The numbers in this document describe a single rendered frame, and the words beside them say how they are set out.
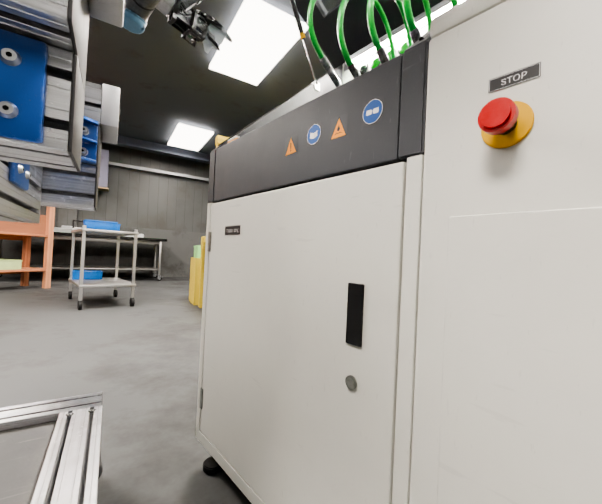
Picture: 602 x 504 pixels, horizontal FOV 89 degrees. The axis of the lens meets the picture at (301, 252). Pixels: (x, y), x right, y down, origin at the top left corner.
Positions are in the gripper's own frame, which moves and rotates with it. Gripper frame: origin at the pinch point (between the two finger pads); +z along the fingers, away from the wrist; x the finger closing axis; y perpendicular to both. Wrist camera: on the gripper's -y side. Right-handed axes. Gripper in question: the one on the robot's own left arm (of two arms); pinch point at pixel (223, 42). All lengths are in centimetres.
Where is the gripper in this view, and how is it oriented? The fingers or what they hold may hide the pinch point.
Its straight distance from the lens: 142.8
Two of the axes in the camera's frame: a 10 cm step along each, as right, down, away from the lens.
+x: 7.6, 0.3, -6.5
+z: 6.4, 1.9, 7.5
